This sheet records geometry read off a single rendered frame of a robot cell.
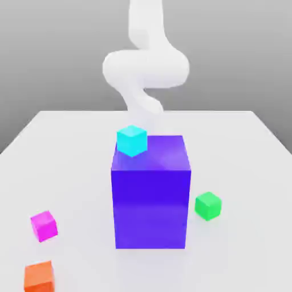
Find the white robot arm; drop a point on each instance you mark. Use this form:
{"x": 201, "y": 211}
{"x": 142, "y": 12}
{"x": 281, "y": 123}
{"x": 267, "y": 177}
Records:
{"x": 146, "y": 66}

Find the small cyan cube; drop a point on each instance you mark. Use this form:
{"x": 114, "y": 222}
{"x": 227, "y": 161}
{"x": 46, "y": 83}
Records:
{"x": 131, "y": 141}

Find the small green cube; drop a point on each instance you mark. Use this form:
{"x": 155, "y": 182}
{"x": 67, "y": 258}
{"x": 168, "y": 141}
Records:
{"x": 208, "y": 206}

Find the large purple box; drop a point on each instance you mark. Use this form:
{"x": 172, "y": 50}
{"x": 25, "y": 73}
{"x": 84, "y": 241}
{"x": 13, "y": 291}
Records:
{"x": 150, "y": 205}

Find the small orange cube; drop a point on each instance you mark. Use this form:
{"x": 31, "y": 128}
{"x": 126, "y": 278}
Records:
{"x": 38, "y": 277}

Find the small magenta cube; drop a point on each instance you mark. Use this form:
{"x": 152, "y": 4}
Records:
{"x": 43, "y": 226}

